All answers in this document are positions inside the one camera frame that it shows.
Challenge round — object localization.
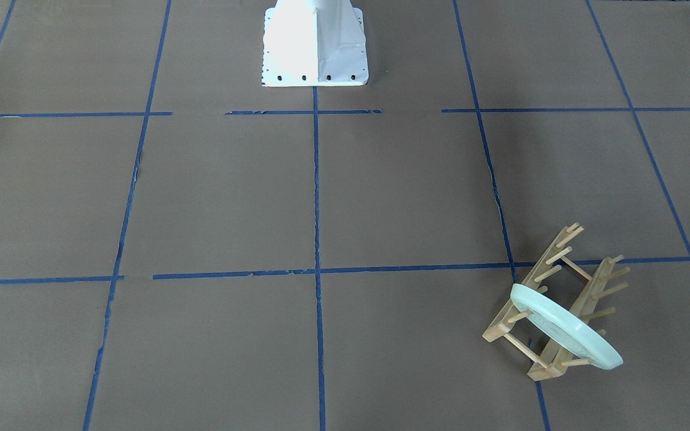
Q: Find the wooden dish rack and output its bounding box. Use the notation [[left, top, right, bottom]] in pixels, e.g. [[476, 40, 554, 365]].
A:
[[482, 223, 630, 381]]

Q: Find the pale green plate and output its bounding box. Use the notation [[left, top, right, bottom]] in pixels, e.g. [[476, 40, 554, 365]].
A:
[[510, 283, 624, 370]]

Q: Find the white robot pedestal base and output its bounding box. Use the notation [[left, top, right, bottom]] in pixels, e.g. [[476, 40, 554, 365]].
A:
[[261, 1, 370, 87]]

